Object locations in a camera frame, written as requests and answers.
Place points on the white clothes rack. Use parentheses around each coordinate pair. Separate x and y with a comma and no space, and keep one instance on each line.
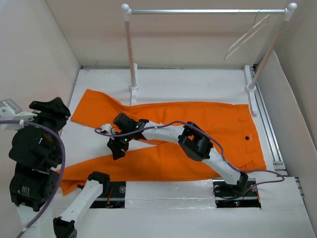
(249,79)

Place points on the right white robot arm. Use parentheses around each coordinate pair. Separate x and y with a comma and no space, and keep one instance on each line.
(193,141)

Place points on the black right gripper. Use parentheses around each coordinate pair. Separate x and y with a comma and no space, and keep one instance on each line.
(117,148)

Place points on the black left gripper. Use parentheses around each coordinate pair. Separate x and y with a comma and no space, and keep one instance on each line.
(55,108)

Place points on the wooden clothes hanger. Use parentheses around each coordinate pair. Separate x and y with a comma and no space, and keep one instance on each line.
(237,49)

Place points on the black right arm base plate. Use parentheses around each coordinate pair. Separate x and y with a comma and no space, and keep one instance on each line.
(226,197)

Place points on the orange trousers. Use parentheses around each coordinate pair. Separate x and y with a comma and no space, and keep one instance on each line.
(230,125)

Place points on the aluminium table edge rail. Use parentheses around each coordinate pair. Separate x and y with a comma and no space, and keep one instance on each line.
(276,156)

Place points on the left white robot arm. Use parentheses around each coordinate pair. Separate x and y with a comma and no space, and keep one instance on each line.
(38,150)

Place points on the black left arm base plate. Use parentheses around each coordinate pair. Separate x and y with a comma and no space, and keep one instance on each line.
(115,198)

